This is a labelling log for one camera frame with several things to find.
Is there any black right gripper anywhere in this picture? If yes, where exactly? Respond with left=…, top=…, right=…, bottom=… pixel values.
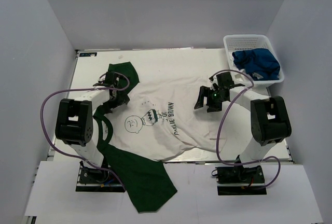
left=195, top=86, right=227, bottom=113

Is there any white green raglan t-shirt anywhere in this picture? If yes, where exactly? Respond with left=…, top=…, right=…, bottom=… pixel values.
left=94, top=62, right=227, bottom=213

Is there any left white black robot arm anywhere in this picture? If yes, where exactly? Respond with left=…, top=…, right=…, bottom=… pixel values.
left=55, top=72, right=130, bottom=182

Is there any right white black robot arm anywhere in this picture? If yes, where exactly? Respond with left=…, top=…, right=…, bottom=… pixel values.
left=194, top=69, right=292, bottom=182

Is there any dark label sticker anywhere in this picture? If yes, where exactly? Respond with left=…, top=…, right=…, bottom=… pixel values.
left=79, top=52, right=98, bottom=57

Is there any blue t-shirt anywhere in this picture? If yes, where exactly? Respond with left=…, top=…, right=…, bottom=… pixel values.
left=232, top=48, right=281, bottom=81

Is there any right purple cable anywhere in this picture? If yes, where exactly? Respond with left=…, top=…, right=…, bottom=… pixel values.
left=209, top=70, right=282, bottom=189

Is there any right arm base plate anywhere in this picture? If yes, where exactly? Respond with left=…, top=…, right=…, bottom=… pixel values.
left=211, top=165, right=267, bottom=196

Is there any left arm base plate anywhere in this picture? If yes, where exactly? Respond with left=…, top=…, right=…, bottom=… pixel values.
left=75, top=166, right=125, bottom=193

